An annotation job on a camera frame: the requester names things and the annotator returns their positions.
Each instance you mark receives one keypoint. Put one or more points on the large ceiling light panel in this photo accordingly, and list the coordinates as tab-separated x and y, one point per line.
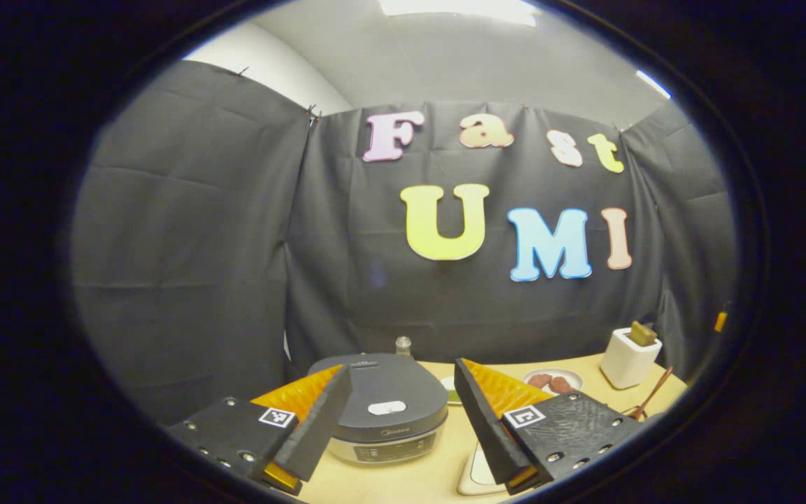
459	8

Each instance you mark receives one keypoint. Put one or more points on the dark grey rice cooker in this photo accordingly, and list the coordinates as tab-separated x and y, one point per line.
389	388

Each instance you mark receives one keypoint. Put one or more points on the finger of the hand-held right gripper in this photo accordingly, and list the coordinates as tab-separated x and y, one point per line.
721	322

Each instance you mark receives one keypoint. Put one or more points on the round white plate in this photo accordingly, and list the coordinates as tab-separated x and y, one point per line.
571	379

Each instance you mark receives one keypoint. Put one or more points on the small ceiling light panel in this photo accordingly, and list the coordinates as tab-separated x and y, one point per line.
655	84

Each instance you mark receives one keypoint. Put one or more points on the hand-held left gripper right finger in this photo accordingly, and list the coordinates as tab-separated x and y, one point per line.
487	420

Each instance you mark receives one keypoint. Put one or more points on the brown toast slice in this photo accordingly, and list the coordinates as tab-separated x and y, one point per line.
643	334

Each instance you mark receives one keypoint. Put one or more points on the white toaster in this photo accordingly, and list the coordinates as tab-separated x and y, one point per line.
627	364

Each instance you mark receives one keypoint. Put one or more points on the brown wooden spoon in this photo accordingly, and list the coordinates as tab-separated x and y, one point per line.
655	392

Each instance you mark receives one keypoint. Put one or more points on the clear plastic rice container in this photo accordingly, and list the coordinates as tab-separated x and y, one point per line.
466	483

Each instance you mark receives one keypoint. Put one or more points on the white divided bean dish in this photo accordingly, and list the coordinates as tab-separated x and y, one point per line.
450	393

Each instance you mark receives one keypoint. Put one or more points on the small clear bottle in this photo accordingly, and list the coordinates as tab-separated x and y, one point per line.
403	346

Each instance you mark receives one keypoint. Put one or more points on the red meat piece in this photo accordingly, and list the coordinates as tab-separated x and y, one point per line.
561	386
539	381

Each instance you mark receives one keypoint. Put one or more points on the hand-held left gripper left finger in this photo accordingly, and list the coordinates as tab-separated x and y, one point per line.
319	427

